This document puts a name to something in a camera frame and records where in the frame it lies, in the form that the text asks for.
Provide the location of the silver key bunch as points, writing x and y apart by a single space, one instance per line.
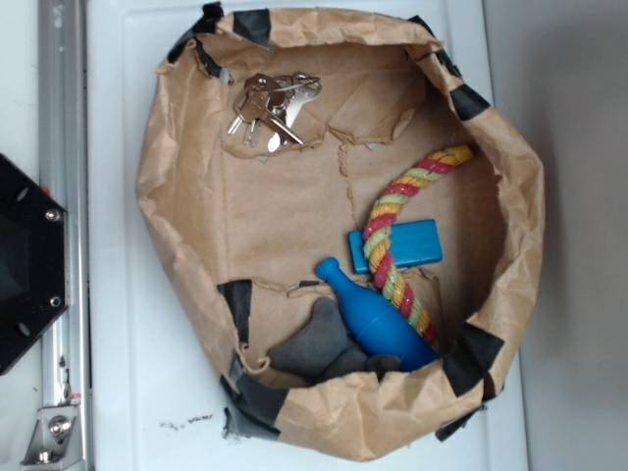
274 102

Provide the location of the blue rectangular block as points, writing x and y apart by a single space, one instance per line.
413 243

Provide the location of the grey cloth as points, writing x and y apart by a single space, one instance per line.
323 349

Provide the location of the blue plastic bottle toy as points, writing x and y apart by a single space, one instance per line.
376 325

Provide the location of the brown paper bag bin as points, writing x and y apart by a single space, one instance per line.
239 230

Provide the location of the multicolour twisted rope toy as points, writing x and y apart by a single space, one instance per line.
378 231

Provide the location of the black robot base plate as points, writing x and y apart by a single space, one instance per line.
33 263

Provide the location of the aluminium frame rail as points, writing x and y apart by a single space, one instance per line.
63 170

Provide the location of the metal corner bracket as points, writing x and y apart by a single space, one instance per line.
55 443

